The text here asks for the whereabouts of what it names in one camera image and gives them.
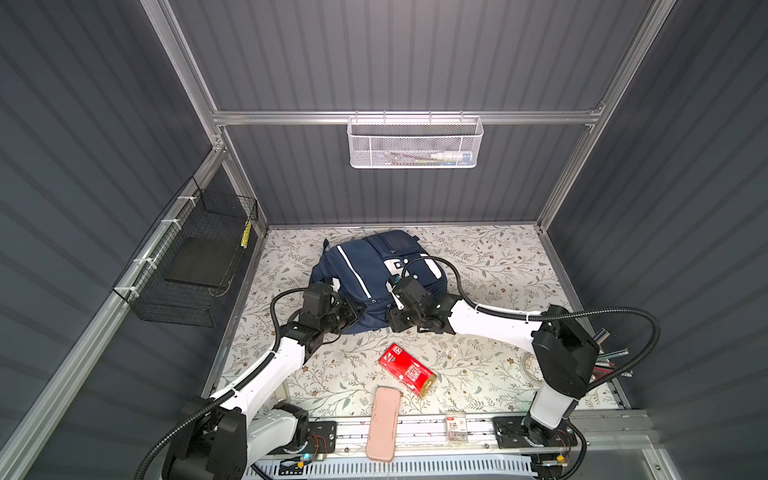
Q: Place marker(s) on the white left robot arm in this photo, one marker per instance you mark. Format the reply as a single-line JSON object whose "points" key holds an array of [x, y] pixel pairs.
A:
{"points": [[218, 438]]}

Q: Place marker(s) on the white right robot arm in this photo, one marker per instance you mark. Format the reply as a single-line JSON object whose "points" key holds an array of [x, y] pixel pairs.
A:
{"points": [[565, 352]]}

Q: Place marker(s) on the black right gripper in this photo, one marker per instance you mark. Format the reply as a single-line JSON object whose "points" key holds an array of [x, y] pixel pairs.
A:
{"points": [[395, 323]]}

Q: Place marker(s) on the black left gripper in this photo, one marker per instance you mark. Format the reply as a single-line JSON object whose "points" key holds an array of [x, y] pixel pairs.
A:
{"points": [[351, 314]]}

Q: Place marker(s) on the navy blue student backpack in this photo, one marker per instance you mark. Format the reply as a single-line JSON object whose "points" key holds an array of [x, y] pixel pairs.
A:
{"points": [[359, 270]]}

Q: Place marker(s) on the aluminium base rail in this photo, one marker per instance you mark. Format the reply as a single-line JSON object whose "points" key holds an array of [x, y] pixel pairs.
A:
{"points": [[335, 447]]}

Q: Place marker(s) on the small clear staples box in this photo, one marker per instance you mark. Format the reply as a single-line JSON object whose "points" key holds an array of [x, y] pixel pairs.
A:
{"points": [[456, 427]]}

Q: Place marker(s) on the white wire mesh basket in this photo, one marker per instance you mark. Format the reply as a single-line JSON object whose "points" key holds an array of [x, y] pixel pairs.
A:
{"points": [[414, 141]]}

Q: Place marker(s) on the pink pencil cup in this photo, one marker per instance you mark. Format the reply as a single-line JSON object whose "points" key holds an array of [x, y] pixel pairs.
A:
{"points": [[605, 361]]}

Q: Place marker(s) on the pink pencil case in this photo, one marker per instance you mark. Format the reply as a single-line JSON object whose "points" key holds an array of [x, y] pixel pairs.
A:
{"points": [[381, 441]]}

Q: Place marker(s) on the black wire mesh basket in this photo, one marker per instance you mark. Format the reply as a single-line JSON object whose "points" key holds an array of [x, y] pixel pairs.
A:
{"points": [[195, 261]]}

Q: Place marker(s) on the red tissue packet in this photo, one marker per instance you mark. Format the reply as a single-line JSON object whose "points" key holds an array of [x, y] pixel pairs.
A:
{"points": [[409, 371]]}

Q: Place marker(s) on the tape roll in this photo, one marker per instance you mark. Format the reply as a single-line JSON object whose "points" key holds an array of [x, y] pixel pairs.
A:
{"points": [[530, 369]]}

